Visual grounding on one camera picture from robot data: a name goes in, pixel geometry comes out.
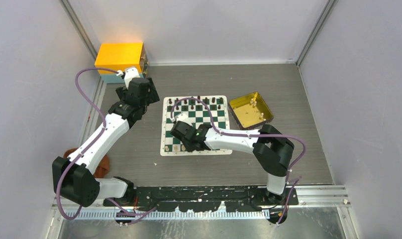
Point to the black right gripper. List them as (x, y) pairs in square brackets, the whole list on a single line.
[(188, 148)]

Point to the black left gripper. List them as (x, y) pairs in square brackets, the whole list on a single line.
[(152, 96)]

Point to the gold tin box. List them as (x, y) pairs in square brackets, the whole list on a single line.
[(250, 111)]

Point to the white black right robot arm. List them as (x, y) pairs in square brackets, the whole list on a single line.
[(272, 153)]

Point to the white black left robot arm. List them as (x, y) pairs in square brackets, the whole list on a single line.
[(73, 176)]

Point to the green white chess board mat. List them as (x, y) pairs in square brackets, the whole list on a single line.
[(220, 119)]

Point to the light blue box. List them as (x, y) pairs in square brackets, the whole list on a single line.
[(111, 78)]

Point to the yellow box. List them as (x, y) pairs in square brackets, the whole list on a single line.
[(120, 56)]

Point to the brown cloth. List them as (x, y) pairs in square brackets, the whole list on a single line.
[(103, 167)]

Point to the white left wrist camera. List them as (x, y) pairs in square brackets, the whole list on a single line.
[(128, 75)]

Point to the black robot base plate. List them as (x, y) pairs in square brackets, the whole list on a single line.
[(205, 198)]

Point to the aluminium frame rail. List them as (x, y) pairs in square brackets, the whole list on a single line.
[(310, 197)]

